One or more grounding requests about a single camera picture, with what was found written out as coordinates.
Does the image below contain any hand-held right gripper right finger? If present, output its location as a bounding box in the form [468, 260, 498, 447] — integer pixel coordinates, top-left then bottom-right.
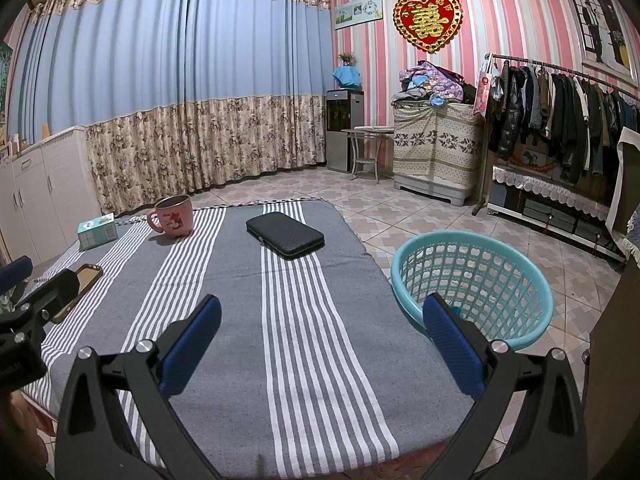
[422, 292, 588, 480]

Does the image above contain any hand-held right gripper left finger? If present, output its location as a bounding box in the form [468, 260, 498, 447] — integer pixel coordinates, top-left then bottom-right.
[54, 294, 223, 480]

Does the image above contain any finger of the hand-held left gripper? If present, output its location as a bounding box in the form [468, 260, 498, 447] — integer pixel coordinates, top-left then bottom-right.
[0, 256, 34, 301]
[17, 268, 81, 323]

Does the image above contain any light blue plastic basket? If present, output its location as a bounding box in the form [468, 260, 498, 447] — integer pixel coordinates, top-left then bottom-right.
[391, 230, 555, 352]

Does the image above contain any phone in brown case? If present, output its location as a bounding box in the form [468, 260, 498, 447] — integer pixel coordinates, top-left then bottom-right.
[50, 263, 104, 325]

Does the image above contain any teal tissue box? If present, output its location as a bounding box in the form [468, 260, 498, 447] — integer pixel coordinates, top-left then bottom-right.
[77, 214, 119, 251]

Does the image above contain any grey striped table cloth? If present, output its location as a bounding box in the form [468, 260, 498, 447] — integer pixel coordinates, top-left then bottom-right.
[20, 199, 461, 480]

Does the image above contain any white cabinet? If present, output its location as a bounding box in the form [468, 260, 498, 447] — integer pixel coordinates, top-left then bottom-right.
[0, 126, 101, 266]

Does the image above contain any pink mug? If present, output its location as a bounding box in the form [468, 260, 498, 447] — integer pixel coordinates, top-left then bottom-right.
[146, 194, 195, 237]

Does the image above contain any black zip case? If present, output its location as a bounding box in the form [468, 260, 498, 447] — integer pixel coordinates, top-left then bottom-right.
[245, 211, 326, 262]

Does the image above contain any low dark cabinet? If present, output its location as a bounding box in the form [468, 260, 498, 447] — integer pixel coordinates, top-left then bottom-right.
[487, 165, 628, 263]

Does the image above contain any brown wooden furniture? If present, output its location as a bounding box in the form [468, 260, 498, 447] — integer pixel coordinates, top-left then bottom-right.
[580, 265, 640, 480]

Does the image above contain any white lace cloth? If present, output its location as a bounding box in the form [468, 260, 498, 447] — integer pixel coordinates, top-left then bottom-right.
[492, 165, 618, 211]

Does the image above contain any cabinet under patterned cloth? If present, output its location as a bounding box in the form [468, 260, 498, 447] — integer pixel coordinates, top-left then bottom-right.
[392, 102, 483, 206]

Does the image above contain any blue floral cloth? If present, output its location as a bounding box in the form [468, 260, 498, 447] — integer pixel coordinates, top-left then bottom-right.
[622, 207, 640, 266]

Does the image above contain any grey water dispenser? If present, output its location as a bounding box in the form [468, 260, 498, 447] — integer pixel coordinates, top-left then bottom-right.
[326, 88, 365, 173]

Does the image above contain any small side table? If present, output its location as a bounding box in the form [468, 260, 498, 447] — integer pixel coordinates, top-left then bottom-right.
[341, 126, 396, 182]

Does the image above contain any screen under beige cover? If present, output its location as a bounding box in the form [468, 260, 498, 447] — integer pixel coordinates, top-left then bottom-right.
[605, 127, 640, 241]

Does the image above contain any pink hanging bag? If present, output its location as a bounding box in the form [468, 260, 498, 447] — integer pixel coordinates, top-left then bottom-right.
[472, 57, 501, 118]

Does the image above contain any row of hanging clothes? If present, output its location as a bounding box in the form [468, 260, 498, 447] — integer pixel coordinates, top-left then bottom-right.
[487, 60, 640, 186]

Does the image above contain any pile of clothes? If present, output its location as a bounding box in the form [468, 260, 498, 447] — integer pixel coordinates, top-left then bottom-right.
[391, 60, 476, 108]

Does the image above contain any blue and floral curtain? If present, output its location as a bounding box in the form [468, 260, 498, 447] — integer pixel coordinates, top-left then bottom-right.
[22, 0, 333, 216]

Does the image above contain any blue covered bottle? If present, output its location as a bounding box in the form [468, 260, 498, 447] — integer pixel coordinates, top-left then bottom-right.
[333, 64, 362, 90]

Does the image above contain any metal clothes rack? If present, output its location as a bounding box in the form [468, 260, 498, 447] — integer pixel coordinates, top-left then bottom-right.
[472, 52, 640, 216]

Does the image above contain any wall poster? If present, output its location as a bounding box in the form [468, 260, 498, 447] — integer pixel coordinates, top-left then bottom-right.
[0, 42, 13, 126]

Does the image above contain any red heart wall decoration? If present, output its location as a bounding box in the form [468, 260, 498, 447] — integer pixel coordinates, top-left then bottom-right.
[393, 0, 463, 53]

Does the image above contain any landscape wall picture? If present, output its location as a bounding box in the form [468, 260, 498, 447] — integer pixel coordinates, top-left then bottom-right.
[334, 0, 383, 30]

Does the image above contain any framed wall photo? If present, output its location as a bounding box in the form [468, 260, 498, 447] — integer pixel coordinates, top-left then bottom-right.
[565, 0, 640, 83]

